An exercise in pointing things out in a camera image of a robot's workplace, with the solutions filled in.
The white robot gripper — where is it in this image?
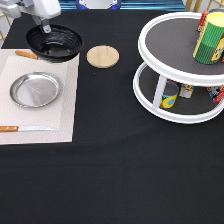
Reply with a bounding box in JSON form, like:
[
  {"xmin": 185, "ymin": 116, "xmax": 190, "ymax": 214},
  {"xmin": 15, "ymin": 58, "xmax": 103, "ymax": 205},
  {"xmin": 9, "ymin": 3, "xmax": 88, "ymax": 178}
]
[{"xmin": 0, "ymin": 0, "xmax": 61, "ymax": 33}]

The black ribbed bowl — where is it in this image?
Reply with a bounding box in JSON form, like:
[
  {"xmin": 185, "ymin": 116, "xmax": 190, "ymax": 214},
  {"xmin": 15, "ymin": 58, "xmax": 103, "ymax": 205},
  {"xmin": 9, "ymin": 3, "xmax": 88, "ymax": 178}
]
[{"xmin": 26, "ymin": 24, "xmax": 83, "ymax": 63}]

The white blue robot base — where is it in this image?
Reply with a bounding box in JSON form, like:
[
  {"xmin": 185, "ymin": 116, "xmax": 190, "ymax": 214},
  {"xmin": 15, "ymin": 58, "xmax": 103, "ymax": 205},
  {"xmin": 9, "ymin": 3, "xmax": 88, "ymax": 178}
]
[{"xmin": 76, "ymin": 0, "xmax": 121, "ymax": 9}]

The round silver metal plate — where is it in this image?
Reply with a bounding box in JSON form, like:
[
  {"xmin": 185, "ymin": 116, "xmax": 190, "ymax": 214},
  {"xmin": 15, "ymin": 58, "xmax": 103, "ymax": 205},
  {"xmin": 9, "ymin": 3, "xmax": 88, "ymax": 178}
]
[{"xmin": 9, "ymin": 72, "xmax": 62, "ymax": 108}]

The white two-tier lazy Susan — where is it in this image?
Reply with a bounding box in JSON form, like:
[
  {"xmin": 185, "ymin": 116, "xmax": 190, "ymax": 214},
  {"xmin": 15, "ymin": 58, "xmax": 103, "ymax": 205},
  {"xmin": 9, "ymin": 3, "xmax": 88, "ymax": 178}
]
[{"xmin": 133, "ymin": 12, "xmax": 224, "ymax": 124}]

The round wooden coaster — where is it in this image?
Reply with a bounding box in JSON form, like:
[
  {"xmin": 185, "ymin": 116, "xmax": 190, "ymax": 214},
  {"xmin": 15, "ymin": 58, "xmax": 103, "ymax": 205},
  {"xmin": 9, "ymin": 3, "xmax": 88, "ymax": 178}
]
[{"xmin": 87, "ymin": 45, "xmax": 119, "ymax": 68}]

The beige woven placemat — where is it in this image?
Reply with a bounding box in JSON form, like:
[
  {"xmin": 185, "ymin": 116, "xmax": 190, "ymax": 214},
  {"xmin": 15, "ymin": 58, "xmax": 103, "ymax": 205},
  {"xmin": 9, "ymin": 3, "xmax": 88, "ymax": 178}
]
[{"xmin": 0, "ymin": 49, "xmax": 79, "ymax": 145}]

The yellow blue small can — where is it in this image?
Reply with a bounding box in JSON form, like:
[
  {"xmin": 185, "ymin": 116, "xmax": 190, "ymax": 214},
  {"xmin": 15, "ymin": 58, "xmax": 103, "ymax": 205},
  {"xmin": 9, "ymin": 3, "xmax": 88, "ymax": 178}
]
[{"xmin": 160, "ymin": 81, "xmax": 179, "ymax": 109}]

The blue yellow small box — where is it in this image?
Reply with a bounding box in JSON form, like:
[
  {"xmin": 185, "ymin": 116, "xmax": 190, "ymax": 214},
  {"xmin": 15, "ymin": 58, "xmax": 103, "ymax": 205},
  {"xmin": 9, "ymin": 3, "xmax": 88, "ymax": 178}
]
[{"xmin": 179, "ymin": 84, "xmax": 194, "ymax": 99}]

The green yellow-lid cylinder can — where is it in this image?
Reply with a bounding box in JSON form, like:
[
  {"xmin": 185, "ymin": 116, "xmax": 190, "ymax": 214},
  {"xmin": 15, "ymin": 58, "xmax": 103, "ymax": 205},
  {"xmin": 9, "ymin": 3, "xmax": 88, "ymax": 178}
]
[{"xmin": 193, "ymin": 12, "xmax": 224, "ymax": 64}]

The red raisins box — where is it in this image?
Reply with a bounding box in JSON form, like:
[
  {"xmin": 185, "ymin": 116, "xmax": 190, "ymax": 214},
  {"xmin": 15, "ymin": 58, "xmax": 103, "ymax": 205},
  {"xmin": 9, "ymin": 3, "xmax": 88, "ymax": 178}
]
[{"xmin": 210, "ymin": 33, "xmax": 224, "ymax": 62}]

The red white small box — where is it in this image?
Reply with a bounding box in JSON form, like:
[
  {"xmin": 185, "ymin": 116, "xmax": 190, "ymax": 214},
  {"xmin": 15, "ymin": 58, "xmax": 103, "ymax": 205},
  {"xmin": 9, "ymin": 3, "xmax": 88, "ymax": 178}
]
[{"xmin": 207, "ymin": 85, "xmax": 224, "ymax": 102}]

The wooden handled fork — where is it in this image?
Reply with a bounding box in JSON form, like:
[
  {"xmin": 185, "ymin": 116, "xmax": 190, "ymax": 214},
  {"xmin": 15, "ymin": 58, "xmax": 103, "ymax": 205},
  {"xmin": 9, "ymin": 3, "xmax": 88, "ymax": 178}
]
[{"xmin": 15, "ymin": 50, "xmax": 38, "ymax": 60}]

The wooden handled knife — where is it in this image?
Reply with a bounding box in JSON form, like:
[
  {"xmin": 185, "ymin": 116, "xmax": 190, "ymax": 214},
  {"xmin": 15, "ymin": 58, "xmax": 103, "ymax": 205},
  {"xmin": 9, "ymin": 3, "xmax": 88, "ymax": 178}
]
[{"xmin": 0, "ymin": 126, "xmax": 57, "ymax": 132}]

